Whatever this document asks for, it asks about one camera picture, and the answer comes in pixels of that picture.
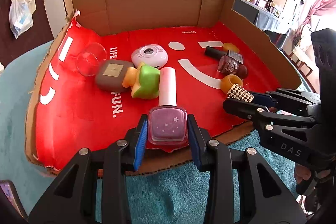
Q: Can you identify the person's right hand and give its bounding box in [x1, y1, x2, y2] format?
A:
[294, 164, 313, 185]

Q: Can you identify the clear glass cup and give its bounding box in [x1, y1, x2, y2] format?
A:
[75, 43, 108, 77]

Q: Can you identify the pink round mini device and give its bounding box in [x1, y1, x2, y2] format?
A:
[131, 46, 169, 69]

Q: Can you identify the amber ring-shaped holder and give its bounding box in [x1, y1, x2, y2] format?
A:
[220, 74, 244, 94]

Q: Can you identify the green and yellow rubber toy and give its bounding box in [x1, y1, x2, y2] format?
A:
[122, 62, 161, 100]

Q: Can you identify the dark wooden door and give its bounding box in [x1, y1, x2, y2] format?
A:
[0, 0, 54, 67]

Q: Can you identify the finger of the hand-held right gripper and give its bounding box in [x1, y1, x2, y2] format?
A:
[249, 88, 322, 115]
[223, 98, 319, 133]

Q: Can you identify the amber dome-shaped piece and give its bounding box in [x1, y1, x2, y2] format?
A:
[223, 42, 240, 52]

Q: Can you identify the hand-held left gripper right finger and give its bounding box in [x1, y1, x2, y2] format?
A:
[187, 114, 307, 224]

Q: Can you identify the studded rhinestone block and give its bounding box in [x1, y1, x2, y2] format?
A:
[227, 84, 255, 103]

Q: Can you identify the wooden stool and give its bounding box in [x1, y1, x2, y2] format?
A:
[287, 52, 314, 80]

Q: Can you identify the black labelled nail polish bottle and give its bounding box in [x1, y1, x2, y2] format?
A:
[205, 46, 243, 63]

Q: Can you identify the dark red ball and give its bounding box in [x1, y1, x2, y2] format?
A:
[235, 64, 248, 80]

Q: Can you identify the smartphone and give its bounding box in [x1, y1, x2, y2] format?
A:
[0, 180, 28, 220]

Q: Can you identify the cardboard box with red lining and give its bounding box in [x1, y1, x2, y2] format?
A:
[24, 0, 302, 177]

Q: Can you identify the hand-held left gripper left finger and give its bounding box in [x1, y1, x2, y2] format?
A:
[28, 114, 149, 224]

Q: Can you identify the purple nail polish bottle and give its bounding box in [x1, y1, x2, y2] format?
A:
[147, 67, 189, 147]

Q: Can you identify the table with blue cloth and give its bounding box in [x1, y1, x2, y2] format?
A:
[232, 0, 289, 35]

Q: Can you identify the hanging plastic bag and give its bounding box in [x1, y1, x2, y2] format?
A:
[9, 0, 33, 39]

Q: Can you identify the taupe square case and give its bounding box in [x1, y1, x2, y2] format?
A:
[95, 59, 135, 91]

